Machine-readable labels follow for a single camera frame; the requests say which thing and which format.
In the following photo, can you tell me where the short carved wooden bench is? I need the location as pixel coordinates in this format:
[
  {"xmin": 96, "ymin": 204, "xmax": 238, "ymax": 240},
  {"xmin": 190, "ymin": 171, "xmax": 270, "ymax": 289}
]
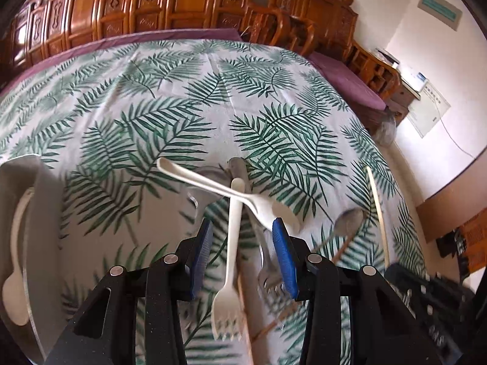
[{"xmin": 267, "ymin": 0, "xmax": 404, "ymax": 102}]

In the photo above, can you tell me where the metal tray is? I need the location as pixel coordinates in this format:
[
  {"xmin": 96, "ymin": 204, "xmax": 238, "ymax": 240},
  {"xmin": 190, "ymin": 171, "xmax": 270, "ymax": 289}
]
[{"xmin": 0, "ymin": 154, "xmax": 65, "ymax": 364}]

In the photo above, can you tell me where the orange black object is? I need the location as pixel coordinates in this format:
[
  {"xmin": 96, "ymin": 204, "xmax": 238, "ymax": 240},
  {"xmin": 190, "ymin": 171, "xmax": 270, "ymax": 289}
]
[{"xmin": 436, "ymin": 211, "xmax": 487, "ymax": 279}]

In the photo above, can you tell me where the brown board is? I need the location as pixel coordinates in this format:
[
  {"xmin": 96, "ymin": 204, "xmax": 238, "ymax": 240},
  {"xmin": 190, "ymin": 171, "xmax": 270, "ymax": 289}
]
[{"xmin": 416, "ymin": 186, "xmax": 487, "ymax": 243}]

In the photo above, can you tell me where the long carved wooden bench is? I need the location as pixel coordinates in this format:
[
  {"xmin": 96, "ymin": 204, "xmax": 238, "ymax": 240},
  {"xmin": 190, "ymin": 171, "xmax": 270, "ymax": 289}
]
[{"xmin": 0, "ymin": 0, "xmax": 264, "ymax": 71}]

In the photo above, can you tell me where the short purple cushion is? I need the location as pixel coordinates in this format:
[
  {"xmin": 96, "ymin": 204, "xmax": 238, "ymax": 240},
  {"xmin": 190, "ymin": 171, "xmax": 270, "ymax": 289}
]
[{"xmin": 307, "ymin": 51, "xmax": 387, "ymax": 112}]

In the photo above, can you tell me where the white plastic spoon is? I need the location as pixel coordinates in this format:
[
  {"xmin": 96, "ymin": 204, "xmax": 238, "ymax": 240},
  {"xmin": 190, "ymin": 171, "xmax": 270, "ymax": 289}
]
[{"xmin": 156, "ymin": 157, "xmax": 302, "ymax": 233}]

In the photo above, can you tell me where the carved wooden armchair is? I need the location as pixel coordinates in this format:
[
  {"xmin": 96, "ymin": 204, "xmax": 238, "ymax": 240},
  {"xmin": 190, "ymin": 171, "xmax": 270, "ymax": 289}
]
[{"xmin": 243, "ymin": 3, "xmax": 319, "ymax": 60}]

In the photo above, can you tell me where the white plastic fork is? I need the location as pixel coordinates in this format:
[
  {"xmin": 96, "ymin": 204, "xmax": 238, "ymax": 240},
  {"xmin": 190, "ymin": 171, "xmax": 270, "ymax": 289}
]
[{"xmin": 210, "ymin": 177, "xmax": 247, "ymax": 343}]

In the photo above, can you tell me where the grey green wall panel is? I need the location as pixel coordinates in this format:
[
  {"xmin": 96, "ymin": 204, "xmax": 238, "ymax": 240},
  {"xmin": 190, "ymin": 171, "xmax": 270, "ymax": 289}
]
[{"xmin": 416, "ymin": 0, "xmax": 463, "ymax": 32}]

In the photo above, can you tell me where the wooden side table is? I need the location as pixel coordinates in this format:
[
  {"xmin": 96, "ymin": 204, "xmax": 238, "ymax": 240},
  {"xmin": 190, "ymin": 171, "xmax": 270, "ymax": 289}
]
[{"xmin": 382, "ymin": 80, "xmax": 418, "ymax": 123}]

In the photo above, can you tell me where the metal fork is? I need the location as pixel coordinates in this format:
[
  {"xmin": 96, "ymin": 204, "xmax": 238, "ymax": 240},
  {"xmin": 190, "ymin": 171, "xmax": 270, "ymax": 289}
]
[{"xmin": 227, "ymin": 157, "xmax": 287, "ymax": 296}]

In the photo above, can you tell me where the long purple cushion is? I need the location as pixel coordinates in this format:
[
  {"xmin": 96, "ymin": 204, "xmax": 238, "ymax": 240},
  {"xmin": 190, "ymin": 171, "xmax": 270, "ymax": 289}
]
[{"xmin": 0, "ymin": 28, "xmax": 246, "ymax": 94}]

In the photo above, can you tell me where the grey plastic bag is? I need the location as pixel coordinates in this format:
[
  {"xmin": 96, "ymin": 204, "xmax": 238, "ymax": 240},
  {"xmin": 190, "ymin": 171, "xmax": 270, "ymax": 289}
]
[{"xmin": 374, "ymin": 111, "xmax": 397, "ymax": 147}]

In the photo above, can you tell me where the white printed board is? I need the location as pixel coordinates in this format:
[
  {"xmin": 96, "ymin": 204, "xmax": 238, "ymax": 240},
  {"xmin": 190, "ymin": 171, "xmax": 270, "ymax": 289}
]
[{"xmin": 406, "ymin": 84, "xmax": 452, "ymax": 138}]

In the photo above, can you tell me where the metal spoon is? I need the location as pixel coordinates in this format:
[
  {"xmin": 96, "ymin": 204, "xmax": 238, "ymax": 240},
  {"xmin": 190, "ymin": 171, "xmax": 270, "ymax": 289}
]
[
  {"xmin": 310, "ymin": 208, "xmax": 367, "ymax": 255},
  {"xmin": 184, "ymin": 165, "xmax": 233, "ymax": 214}
]

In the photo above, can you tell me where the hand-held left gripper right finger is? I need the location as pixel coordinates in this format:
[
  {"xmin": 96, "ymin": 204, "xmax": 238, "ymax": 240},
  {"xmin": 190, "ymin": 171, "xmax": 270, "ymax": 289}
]
[{"xmin": 272, "ymin": 217, "xmax": 434, "ymax": 365}]

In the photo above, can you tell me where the large white spoon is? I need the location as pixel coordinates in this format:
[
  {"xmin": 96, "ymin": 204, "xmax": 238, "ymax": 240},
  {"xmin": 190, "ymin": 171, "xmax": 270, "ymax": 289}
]
[{"xmin": 2, "ymin": 188, "xmax": 37, "ymax": 326}]

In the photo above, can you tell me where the white device box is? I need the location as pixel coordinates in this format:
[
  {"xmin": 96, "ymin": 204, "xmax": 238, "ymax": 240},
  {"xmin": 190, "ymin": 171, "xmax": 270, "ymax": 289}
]
[{"xmin": 396, "ymin": 64, "xmax": 433, "ymax": 93}]

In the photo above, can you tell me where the leaf print tablecloth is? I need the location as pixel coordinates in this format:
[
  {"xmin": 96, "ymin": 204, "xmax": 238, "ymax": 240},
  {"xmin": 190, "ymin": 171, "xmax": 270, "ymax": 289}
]
[{"xmin": 0, "ymin": 38, "xmax": 429, "ymax": 365}]

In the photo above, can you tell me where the white cable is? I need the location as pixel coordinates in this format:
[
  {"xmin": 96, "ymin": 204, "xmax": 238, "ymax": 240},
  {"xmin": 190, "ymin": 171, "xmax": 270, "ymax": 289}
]
[{"xmin": 434, "ymin": 99, "xmax": 478, "ymax": 160}]

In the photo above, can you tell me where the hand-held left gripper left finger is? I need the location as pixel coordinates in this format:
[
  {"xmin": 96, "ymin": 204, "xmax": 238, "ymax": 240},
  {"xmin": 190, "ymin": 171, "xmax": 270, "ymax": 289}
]
[{"xmin": 46, "ymin": 218, "xmax": 214, "ymax": 365}]

